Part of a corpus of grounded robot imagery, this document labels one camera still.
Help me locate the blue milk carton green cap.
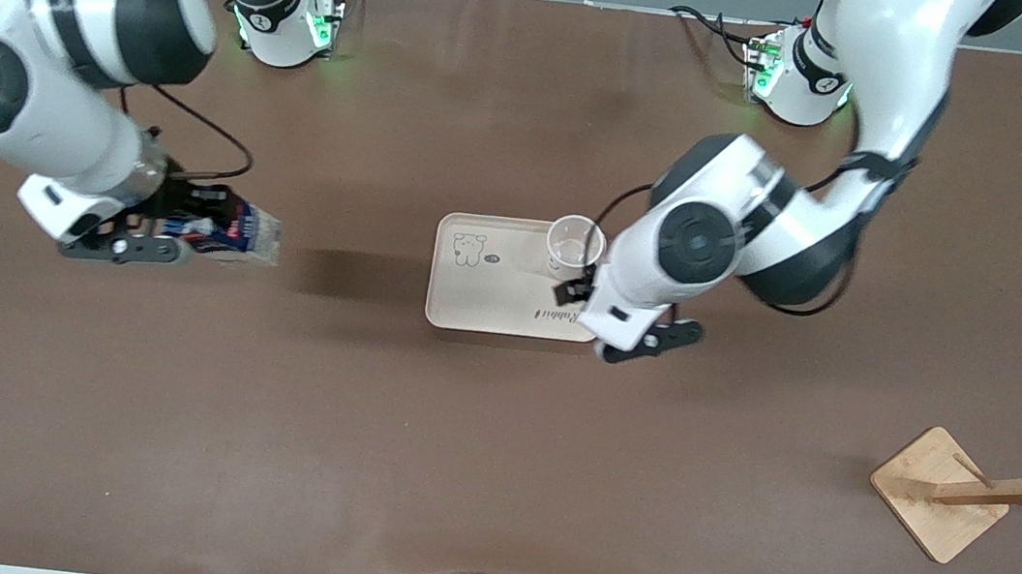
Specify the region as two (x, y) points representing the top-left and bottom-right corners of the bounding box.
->
(173, 188), (288, 271)

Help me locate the cream tray with rabbit print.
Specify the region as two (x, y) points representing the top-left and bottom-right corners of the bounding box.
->
(423, 208), (615, 348)

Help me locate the brown table cover sheet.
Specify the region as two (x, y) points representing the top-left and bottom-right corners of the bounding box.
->
(0, 0), (1022, 574)

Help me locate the wooden mug stand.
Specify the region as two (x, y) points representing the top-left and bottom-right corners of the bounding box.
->
(860, 418), (1022, 574)

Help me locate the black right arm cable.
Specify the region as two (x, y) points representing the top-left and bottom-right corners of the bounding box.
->
(111, 78), (262, 190)

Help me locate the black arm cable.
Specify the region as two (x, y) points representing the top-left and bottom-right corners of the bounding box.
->
(111, 78), (262, 190)
(586, 66), (944, 333)

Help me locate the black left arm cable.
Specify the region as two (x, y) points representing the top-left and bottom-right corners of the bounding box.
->
(586, 66), (944, 333)

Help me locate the black base cable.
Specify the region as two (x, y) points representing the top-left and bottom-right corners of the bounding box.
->
(664, 3), (767, 73)

